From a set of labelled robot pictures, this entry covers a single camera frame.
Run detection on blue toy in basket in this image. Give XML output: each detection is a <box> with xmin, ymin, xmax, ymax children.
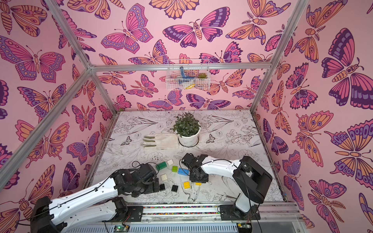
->
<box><xmin>178</xmin><ymin>67</ymin><xmax>194</xmax><ymax>84</ymax></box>

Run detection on blue lego brick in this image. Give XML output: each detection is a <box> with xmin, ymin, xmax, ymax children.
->
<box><xmin>177</xmin><ymin>168</ymin><xmax>189</xmax><ymax>176</ymax></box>

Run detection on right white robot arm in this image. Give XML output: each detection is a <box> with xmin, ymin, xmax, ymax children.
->
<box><xmin>180</xmin><ymin>153</ymin><xmax>273</xmax><ymax>214</ymax></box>

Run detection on dark green lego brick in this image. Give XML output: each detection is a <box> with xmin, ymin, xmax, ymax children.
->
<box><xmin>155</xmin><ymin>162</ymin><xmax>167</xmax><ymax>171</ymax></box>

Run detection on white lego brick lower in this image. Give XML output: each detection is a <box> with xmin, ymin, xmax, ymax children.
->
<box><xmin>161</xmin><ymin>174</ymin><xmax>168</xmax><ymax>181</ymax></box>

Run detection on beige gardening glove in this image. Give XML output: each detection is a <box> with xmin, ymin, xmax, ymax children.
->
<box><xmin>142</xmin><ymin>133</ymin><xmax>179</xmax><ymax>150</ymax></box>

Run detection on black lego brick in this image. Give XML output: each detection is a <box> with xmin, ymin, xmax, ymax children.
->
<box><xmin>171</xmin><ymin>185</ymin><xmax>178</xmax><ymax>192</ymax></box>
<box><xmin>159</xmin><ymin>184</ymin><xmax>166</xmax><ymax>191</ymax></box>

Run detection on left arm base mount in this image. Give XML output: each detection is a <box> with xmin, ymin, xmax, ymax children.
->
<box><xmin>103</xmin><ymin>206</ymin><xmax>144</xmax><ymax>222</ymax></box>

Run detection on potted green plant white pot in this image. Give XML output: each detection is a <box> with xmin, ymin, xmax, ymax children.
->
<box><xmin>173</xmin><ymin>112</ymin><xmax>201</xmax><ymax>148</ymax></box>

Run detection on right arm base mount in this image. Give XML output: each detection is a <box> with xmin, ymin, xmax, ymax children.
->
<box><xmin>218</xmin><ymin>205</ymin><xmax>261</xmax><ymax>220</ymax></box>

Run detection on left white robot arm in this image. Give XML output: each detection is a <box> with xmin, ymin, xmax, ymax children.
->
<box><xmin>30</xmin><ymin>163</ymin><xmax>159</xmax><ymax>233</ymax></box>

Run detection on white wire basket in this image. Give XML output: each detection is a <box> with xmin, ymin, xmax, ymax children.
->
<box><xmin>164</xmin><ymin>58</ymin><xmax>211</xmax><ymax>91</ymax></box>

